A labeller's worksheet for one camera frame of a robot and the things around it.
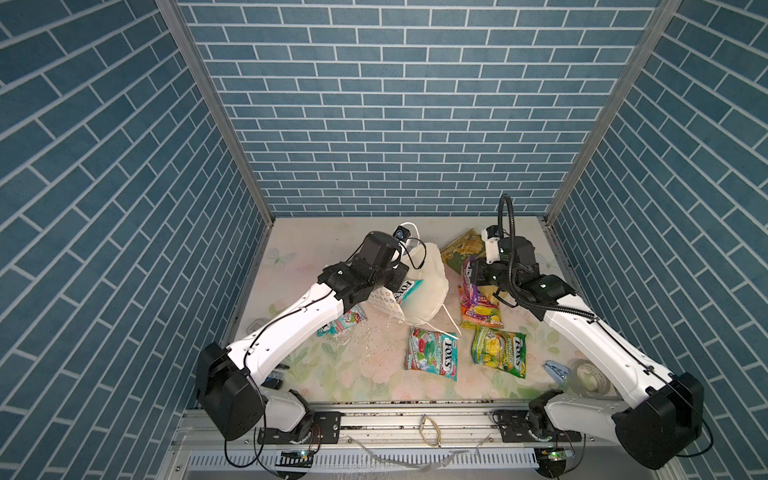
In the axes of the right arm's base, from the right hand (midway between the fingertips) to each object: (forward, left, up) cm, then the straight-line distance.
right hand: (467, 258), depth 80 cm
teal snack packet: (-19, +8, -19) cm, 28 cm away
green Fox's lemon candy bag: (-16, -11, -21) cm, 29 cm away
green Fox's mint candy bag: (-10, +33, -20) cm, 40 cm away
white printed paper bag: (-7, +10, -14) cm, 18 cm away
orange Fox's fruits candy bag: (-5, -6, -20) cm, 21 cm away
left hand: (-4, +18, +1) cm, 18 cm away
